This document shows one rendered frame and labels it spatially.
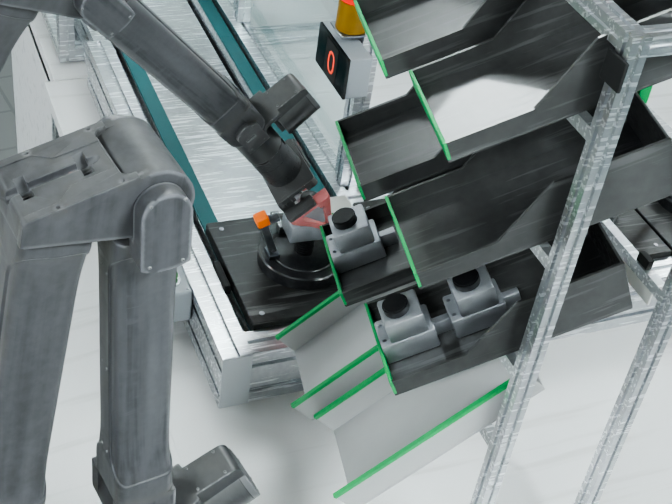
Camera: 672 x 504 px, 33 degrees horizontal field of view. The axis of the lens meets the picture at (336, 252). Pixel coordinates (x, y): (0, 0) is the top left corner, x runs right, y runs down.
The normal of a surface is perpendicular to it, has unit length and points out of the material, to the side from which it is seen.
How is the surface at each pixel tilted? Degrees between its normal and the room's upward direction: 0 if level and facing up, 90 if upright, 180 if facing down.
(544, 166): 25
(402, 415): 45
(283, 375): 90
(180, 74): 102
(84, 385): 0
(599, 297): 90
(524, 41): 90
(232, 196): 0
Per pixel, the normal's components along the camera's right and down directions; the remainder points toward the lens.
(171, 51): 0.61, 0.66
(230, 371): 0.36, 0.63
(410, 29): -0.29, -0.68
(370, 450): -0.60, -0.51
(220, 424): 0.12, -0.77
